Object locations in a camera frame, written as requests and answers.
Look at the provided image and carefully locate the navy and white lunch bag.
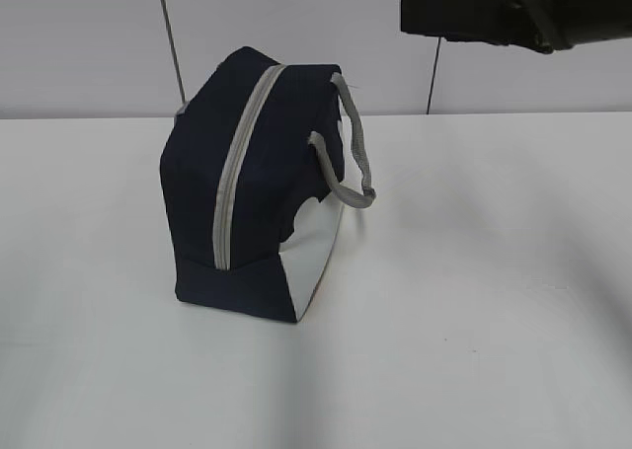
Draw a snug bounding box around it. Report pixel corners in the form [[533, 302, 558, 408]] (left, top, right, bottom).
[[159, 46, 376, 323]]

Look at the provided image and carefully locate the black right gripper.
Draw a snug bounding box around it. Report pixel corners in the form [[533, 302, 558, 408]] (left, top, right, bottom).
[[399, 0, 631, 54]]

